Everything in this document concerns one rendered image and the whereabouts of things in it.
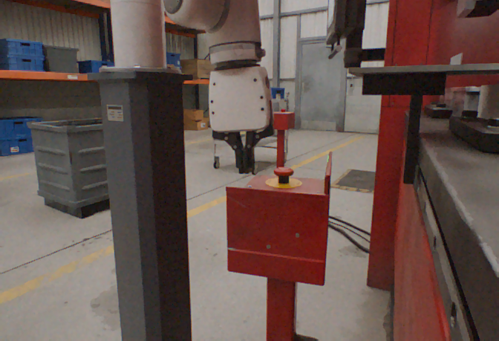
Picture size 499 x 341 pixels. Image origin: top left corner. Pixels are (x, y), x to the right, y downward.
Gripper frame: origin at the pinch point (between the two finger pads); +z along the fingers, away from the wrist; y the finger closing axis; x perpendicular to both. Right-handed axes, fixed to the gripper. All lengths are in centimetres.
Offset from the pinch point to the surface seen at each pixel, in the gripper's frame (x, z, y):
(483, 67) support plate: -9.1, -11.9, -37.5
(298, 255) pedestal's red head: 4.7, 14.2, -8.7
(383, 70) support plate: -11.3, -13.2, -23.2
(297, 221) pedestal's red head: 4.8, 8.6, -8.9
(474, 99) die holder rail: -48, -5, -50
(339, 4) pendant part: -119, -51, -17
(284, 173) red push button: -7.9, 4.3, -5.2
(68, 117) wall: -464, -5, 495
